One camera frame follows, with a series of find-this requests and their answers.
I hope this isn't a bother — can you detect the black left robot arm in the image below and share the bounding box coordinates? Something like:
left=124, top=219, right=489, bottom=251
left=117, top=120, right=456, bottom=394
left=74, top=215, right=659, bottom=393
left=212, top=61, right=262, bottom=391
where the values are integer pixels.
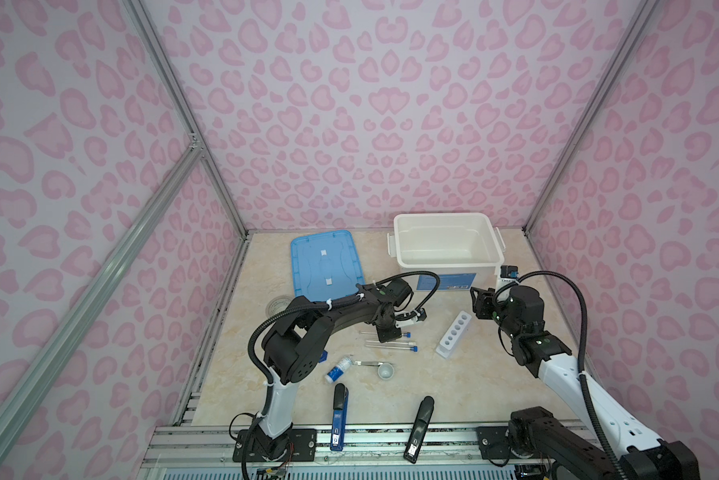
left=238, top=276, right=427, bottom=461

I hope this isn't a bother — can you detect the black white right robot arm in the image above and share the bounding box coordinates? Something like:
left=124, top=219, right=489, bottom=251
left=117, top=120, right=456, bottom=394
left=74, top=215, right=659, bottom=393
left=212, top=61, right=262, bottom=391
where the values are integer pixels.
left=469, top=283, right=701, bottom=479

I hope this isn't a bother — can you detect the white test tube rack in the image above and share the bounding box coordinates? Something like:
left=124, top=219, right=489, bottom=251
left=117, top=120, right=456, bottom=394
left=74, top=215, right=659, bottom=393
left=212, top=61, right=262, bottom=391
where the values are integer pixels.
left=435, top=311, right=473, bottom=359

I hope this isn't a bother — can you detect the small white round cup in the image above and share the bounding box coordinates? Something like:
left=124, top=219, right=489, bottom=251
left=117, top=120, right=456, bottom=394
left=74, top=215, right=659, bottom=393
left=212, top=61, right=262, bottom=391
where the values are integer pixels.
left=377, top=363, right=395, bottom=381

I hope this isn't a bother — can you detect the white plastic storage bin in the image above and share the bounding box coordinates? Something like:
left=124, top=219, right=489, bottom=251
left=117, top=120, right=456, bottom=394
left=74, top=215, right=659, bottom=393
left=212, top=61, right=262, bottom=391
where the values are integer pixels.
left=387, top=213, right=505, bottom=291

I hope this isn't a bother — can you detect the small white blue-label bottle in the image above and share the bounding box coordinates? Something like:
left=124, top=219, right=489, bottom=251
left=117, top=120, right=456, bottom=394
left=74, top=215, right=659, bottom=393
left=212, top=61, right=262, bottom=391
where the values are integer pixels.
left=324, top=356, right=354, bottom=384

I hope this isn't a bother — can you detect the blue black stapler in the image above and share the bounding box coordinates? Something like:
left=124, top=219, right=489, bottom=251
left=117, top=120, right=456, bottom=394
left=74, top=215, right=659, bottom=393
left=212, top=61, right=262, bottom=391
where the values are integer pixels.
left=330, top=383, right=349, bottom=452

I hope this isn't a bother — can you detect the blue plastic bin lid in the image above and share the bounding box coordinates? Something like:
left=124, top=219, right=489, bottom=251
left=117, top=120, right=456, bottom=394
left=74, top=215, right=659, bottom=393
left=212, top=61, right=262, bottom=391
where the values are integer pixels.
left=290, top=230, right=365, bottom=301

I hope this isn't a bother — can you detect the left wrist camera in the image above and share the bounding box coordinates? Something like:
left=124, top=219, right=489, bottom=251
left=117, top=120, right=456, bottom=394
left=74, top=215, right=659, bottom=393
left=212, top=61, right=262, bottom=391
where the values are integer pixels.
left=395, top=308, right=427, bottom=328

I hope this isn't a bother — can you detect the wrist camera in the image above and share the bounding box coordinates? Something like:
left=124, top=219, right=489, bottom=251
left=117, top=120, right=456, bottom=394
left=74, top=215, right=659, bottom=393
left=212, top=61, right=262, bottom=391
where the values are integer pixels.
left=395, top=308, right=427, bottom=328
left=495, top=265, right=519, bottom=298

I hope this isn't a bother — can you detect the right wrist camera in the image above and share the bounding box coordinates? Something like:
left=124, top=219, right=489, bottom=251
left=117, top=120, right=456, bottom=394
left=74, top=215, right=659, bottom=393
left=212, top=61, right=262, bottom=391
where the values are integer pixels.
left=495, top=265, right=519, bottom=298

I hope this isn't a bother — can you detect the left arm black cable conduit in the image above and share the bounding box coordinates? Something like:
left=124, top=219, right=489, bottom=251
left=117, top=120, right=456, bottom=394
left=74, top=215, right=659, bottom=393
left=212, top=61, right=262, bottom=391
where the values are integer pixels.
left=246, top=269, right=441, bottom=385

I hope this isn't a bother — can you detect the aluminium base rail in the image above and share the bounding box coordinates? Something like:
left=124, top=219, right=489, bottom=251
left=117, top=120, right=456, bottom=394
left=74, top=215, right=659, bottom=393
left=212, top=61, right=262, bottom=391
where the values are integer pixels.
left=136, top=422, right=595, bottom=480

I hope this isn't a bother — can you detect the aluminium corner frame post right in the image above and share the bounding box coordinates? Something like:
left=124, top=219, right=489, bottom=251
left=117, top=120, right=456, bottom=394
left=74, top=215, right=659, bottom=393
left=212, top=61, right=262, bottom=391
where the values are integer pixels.
left=523, top=0, right=663, bottom=236

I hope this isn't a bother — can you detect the aluminium corner frame post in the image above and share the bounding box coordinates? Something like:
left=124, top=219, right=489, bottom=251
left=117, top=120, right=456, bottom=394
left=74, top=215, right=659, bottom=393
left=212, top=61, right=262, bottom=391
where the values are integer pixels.
left=122, top=0, right=249, bottom=239
left=523, top=0, right=663, bottom=236

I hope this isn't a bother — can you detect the aluminium corner frame post left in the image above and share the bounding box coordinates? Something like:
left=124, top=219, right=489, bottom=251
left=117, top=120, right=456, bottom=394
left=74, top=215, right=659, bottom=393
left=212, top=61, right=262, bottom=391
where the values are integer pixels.
left=122, top=0, right=249, bottom=239

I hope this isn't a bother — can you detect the aluminium diagonal frame bar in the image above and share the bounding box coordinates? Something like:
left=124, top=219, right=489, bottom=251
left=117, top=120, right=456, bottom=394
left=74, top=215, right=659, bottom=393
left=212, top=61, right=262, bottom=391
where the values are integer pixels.
left=0, top=146, right=203, bottom=467

